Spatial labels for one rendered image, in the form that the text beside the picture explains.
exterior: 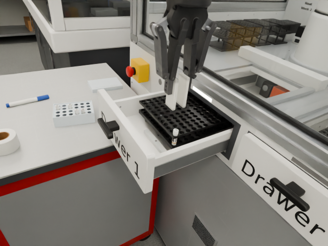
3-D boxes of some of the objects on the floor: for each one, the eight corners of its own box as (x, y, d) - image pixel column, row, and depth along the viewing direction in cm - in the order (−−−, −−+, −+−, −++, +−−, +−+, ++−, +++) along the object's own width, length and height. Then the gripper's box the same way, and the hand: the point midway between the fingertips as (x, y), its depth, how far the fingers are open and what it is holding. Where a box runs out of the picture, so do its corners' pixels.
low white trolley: (31, 310, 96) (-50, 192, 52) (18, 197, 137) (-34, 79, 94) (154, 243, 123) (169, 127, 79) (112, 165, 164) (106, 62, 121)
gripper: (162, -23, 30) (153, 123, 44) (242, -19, 37) (213, 107, 51) (137, -29, 36) (136, 105, 49) (212, -24, 42) (193, 92, 56)
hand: (176, 92), depth 48 cm, fingers closed
